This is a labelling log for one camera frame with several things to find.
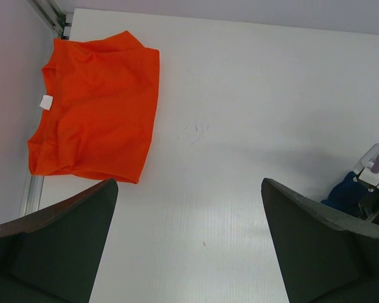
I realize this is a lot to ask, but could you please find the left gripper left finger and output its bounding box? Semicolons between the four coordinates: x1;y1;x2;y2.
0;179;118;302

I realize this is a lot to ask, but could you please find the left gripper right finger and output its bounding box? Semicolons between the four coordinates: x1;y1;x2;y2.
262;178;379;302

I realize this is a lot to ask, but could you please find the navy blue t-shirt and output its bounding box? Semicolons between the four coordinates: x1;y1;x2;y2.
320;172;370;217

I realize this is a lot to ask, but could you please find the left corner aluminium profile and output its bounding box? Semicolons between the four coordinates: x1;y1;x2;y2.
18;0;73;215

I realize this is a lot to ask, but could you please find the orange folded t-shirt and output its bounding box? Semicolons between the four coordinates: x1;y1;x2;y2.
28;31;160;184

